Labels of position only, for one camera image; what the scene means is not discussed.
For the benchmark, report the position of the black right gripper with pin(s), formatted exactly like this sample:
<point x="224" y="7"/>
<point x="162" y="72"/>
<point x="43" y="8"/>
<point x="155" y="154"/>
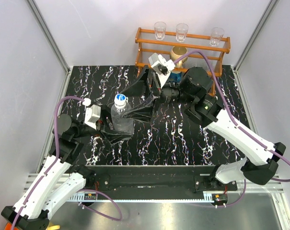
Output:
<point x="138" y="88"/>

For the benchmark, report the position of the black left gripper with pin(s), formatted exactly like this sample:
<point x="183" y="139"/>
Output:
<point x="111" y="137"/>

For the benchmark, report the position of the clear plastic bottle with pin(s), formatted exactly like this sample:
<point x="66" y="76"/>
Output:
<point x="119" y="122"/>

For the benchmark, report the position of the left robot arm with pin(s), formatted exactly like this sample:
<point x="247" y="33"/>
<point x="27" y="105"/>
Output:
<point x="34" y="210"/>

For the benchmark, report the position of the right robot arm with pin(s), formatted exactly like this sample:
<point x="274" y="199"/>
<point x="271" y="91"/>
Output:
<point x="261" y="156"/>

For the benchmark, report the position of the blue ceramic mug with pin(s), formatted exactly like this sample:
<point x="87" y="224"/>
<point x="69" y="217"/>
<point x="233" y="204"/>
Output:
<point x="175" y="76"/>

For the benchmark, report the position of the orange wooden shelf rack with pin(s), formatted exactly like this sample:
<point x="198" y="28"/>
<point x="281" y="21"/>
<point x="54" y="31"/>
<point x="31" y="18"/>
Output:
<point x="170" y="48"/>

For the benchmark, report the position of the beige ceramic mug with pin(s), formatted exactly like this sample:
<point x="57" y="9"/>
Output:
<point x="177" y="52"/>

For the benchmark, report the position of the clear drinking glass left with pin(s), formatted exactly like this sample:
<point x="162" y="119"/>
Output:
<point x="160" y="29"/>

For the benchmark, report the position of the clear drinking glass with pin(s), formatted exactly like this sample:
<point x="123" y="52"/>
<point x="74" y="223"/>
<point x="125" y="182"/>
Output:
<point x="181" y="32"/>
<point x="160" y="29"/>
<point x="216" y="36"/>

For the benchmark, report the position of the clear drinking glass middle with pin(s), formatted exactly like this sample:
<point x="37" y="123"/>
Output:
<point x="181" y="32"/>

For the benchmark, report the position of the clear drinking glass right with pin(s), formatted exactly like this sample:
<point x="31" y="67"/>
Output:
<point x="216" y="36"/>

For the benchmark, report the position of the cream yellow mug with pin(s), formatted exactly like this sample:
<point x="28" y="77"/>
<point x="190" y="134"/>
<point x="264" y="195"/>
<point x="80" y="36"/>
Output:
<point x="54" y="227"/>

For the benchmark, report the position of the orange mug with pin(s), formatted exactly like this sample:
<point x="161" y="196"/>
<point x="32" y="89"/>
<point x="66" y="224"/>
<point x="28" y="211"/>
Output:
<point x="8" y="226"/>

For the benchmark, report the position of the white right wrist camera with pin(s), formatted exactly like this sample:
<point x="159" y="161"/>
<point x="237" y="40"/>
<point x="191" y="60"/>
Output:
<point x="162" y="67"/>

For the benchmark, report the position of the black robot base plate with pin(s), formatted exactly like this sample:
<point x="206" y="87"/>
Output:
<point x="152" y="183"/>

